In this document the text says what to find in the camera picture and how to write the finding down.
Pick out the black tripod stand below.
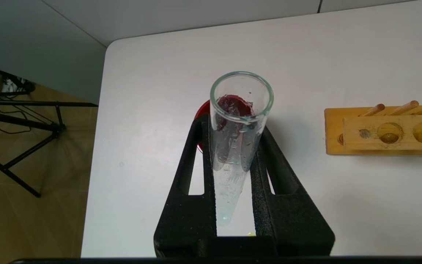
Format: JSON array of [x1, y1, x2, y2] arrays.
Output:
[[0, 62, 99, 199]]

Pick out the wooden test tube rack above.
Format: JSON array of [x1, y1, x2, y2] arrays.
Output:
[[323, 100, 422, 155]]

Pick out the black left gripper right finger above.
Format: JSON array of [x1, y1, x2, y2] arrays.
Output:
[[250, 126, 336, 257]]

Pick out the dark red plastic cup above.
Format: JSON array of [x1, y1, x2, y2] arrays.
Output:
[[195, 94, 258, 164]]

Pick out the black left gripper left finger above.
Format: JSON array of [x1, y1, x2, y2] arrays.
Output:
[[153, 114, 218, 259]]

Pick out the blue pigment glass test tube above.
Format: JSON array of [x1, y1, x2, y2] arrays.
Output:
[[210, 71, 274, 226]]

